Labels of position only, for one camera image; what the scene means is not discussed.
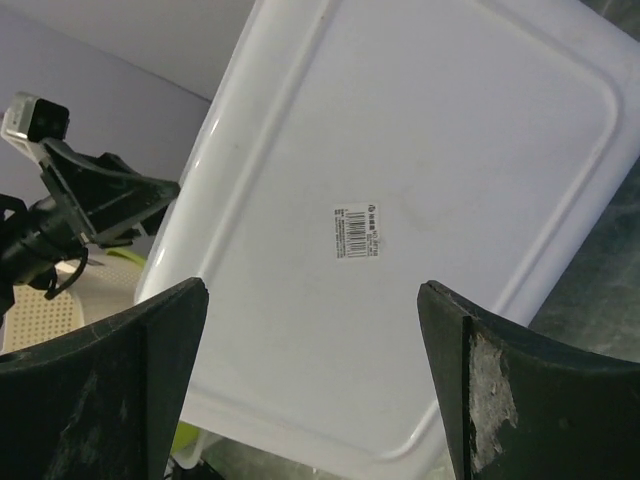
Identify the green basket under cream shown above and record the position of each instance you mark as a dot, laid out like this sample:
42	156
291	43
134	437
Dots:
185	435

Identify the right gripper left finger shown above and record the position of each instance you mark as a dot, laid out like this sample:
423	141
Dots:
75	407

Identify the white basket at bottom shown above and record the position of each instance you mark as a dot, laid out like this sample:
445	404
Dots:
188	457

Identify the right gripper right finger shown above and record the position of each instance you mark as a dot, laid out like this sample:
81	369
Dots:
516	404

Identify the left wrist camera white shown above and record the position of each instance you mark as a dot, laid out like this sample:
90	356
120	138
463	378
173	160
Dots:
29	119

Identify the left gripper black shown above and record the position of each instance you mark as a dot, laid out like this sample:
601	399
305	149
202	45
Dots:
95	200

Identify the cream perforated laundry basket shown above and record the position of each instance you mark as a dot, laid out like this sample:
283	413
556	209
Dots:
106	287

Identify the large white plastic container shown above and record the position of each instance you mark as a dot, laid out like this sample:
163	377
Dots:
355	150

